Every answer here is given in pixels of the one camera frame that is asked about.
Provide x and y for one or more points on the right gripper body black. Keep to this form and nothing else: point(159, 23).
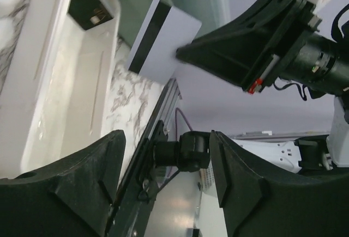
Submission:
point(305, 56)

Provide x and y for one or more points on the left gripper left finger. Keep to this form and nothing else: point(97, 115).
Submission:
point(69, 197)

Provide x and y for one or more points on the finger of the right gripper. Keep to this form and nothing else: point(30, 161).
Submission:
point(256, 47)

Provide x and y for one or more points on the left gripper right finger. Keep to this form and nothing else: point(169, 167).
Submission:
point(261, 199)

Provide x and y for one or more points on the white credit card black stripe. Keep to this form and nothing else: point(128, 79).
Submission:
point(164, 29)

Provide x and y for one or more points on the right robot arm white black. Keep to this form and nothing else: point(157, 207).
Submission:
point(312, 153)

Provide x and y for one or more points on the dark credit card in tray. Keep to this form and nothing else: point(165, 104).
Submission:
point(89, 13)

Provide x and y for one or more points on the white plastic tray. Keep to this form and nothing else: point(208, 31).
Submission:
point(54, 98)

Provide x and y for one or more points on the aluminium extrusion rail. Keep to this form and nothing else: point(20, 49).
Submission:
point(164, 110)

